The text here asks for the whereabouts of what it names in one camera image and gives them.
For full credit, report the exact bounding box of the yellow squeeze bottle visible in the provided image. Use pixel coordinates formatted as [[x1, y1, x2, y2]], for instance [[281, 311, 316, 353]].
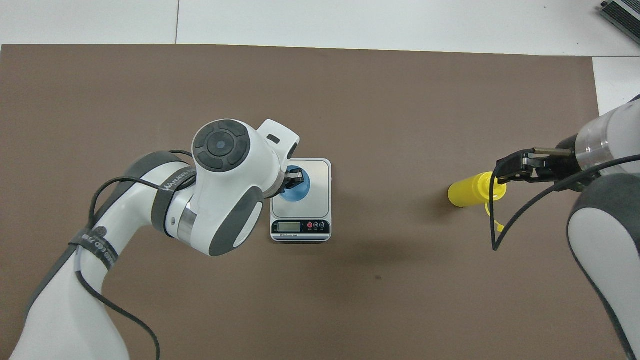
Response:
[[447, 171, 508, 233]]

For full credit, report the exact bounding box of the grey ribbed metal box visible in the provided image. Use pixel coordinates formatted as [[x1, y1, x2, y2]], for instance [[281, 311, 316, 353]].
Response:
[[600, 0, 640, 32]]

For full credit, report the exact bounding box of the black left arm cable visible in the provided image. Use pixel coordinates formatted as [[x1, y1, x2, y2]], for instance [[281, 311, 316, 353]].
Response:
[[75, 149, 197, 360]]

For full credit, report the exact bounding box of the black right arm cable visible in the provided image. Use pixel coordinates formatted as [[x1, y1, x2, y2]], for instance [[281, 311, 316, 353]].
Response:
[[491, 147, 640, 252]]

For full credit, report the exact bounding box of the light blue plastic cup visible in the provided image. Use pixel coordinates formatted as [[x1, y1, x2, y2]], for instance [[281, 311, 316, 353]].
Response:
[[277, 165, 312, 202]]

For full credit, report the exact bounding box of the silver digital kitchen scale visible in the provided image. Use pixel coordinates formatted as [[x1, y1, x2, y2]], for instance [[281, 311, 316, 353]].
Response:
[[270, 158, 333, 244]]

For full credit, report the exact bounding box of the brown paper table mat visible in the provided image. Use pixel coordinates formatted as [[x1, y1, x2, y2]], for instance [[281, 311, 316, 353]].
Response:
[[0, 44, 628, 360]]

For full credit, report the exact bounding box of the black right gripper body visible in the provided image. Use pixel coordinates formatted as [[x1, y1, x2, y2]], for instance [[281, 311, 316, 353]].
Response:
[[522, 145, 583, 187]]

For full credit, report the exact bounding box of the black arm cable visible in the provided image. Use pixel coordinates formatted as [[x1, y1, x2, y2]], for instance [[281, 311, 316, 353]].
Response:
[[491, 147, 640, 252], [75, 149, 197, 360]]

